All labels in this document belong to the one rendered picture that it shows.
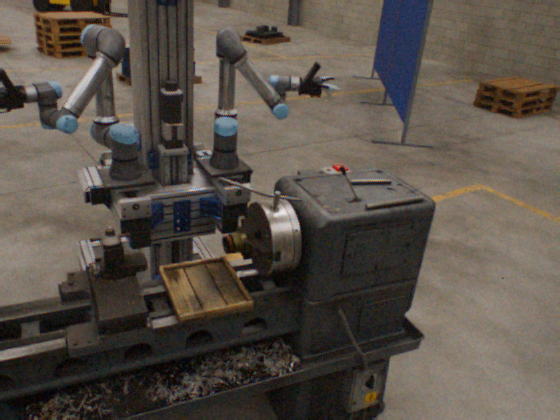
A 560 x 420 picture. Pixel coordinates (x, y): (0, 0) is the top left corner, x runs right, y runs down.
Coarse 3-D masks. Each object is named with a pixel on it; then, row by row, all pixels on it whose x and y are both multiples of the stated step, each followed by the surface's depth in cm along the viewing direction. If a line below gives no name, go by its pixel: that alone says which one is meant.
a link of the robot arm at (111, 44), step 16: (112, 32) 210; (112, 48) 207; (96, 64) 207; (112, 64) 209; (80, 80) 208; (96, 80) 207; (80, 96) 205; (64, 112) 204; (80, 112) 207; (64, 128) 202
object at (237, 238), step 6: (234, 234) 205; (240, 234) 205; (222, 240) 207; (228, 240) 203; (234, 240) 203; (240, 240) 204; (246, 240) 206; (228, 246) 202; (234, 246) 203; (240, 246) 204; (228, 252) 204; (234, 252) 205; (240, 252) 207
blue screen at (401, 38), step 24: (384, 0) 963; (408, 0) 727; (432, 0) 592; (384, 24) 932; (408, 24) 709; (384, 48) 903; (408, 48) 692; (384, 72) 875; (408, 72) 675; (384, 96) 847; (408, 96) 660; (408, 120) 657; (408, 144) 671
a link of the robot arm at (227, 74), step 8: (216, 48) 245; (216, 56) 246; (224, 64) 246; (224, 72) 248; (232, 72) 249; (224, 80) 250; (232, 80) 251; (224, 88) 251; (232, 88) 252; (224, 96) 253; (232, 96) 254; (224, 104) 255; (232, 104) 256; (216, 112) 257; (224, 112) 256; (232, 112) 257
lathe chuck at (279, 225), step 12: (252, 204) 213; (264, 204) 205; (264, 216) 202; (276, 216) 200; (288, 216) 202; (264, 228) 203; (276, 228) 198; (288, 228) 200; (264, 240) 205; (276, 240) 197; (288, 240) 199; (288, 252) 200; (264, 264) 208; (276, 264) 201; (288, 264) 204
